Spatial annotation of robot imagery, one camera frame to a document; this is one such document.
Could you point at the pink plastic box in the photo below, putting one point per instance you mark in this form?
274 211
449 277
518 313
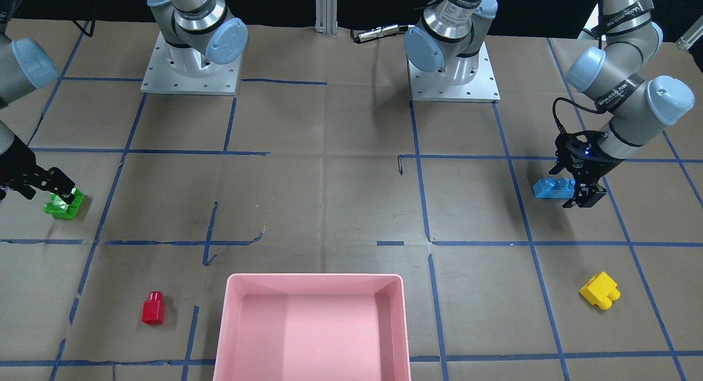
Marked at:
313 326

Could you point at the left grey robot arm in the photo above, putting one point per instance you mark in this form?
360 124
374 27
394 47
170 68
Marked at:
451 32

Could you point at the red small block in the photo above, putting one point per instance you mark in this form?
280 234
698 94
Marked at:
153 309

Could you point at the green two-stud block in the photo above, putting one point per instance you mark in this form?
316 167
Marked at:
58 208

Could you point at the aluminium frame post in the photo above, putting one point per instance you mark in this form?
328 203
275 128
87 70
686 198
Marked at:
326 17

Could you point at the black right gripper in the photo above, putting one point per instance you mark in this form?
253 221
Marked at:
15 162

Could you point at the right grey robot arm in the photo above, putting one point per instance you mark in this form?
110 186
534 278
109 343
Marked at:
198 52

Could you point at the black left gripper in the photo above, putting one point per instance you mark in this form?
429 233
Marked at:
603 162

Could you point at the blue three-stud block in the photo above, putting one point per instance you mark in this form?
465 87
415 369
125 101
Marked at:
550 187

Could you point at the yellow two-stud block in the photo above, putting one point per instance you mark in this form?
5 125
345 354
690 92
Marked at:
601 291

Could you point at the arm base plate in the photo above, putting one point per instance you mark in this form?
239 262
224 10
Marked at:
470 80
180 71

